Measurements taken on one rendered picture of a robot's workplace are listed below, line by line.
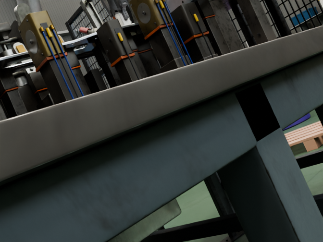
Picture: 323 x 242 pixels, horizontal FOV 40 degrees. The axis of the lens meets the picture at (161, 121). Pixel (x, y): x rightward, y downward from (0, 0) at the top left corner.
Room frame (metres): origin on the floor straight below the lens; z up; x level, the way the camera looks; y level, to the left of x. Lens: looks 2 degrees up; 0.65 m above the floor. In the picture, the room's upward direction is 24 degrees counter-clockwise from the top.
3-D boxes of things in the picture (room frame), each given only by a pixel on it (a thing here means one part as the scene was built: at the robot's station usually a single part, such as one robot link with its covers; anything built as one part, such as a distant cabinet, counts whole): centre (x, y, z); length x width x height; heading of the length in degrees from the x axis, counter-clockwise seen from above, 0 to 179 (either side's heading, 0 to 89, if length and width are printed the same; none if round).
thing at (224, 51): (1.44, -0.27, 0.84); 0.05 x 0.05 x 0.29; 37
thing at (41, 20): (1.11, 0.18, 0.87); 0.12 x 0.07 x 0.35; 37
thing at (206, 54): (1.39, -0.21, 0.84); 0.12 x 0.07 x 0.28; 37
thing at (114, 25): (1.24, 0.02, 0.84); 0.10 x 0.05 x 0.29; 37
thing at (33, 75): (1.40, 0.31, 0.85); 0.04 x 0.03 x 0.29; 127
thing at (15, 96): (1.23, 0.36, 0.84); 0.07 x 0.04 x 0.29; 37
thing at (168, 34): (1.30, -0.11, 0.87); 0.12 x 0.07 x 0.35; 37
